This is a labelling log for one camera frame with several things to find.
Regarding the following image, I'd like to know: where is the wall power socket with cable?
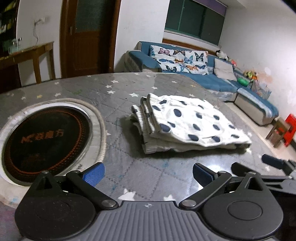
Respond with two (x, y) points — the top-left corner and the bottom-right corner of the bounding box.
(33, 16), (50, 45)

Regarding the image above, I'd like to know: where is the red plastic stool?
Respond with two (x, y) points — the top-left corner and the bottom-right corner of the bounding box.
(283, 113), (296, 147)

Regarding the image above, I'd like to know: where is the dark green framed window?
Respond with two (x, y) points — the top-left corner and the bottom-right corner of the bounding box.
(165, 0), (227, 45)

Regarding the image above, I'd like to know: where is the butterfly print pillow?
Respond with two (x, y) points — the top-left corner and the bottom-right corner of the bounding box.
(149, 45), (208, 75)

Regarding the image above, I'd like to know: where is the glass jar on side table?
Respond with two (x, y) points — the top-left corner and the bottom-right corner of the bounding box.
(9, 38), (22, 54)

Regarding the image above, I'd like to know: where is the blue sectional sofa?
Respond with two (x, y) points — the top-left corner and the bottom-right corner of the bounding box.
(125, 41), (279, 126)

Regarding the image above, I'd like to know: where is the small wooden stool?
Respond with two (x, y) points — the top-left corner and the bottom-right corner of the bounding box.
(265, 118), (290, 148)

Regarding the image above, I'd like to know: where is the black white plush toy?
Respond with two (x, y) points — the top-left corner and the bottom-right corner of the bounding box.
(216, 50), (229, 61)

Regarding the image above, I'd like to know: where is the brown wooden door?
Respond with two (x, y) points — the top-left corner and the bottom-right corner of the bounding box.
(60, 1), (121, 78)

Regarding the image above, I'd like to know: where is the grey square cushion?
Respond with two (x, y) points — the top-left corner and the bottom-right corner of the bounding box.
(213, 58), (237, 81)

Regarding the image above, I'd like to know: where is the dark wooden side table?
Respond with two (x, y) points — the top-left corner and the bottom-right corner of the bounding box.
(1, 41), (56, 84)

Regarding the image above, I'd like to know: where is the green toy on sofa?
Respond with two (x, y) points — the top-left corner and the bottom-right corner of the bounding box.
(237, 77), (249, 87)

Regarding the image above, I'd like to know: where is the grey star pattern tablecloth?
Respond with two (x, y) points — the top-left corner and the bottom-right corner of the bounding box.
(0, 72), (290, 241)

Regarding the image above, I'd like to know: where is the black round induction cooktop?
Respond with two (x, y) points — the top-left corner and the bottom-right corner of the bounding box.
(2, 106), (92, 185)

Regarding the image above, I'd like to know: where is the white navy polka dot garment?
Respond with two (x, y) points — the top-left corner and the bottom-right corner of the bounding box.
(130, 93), (252, 154)

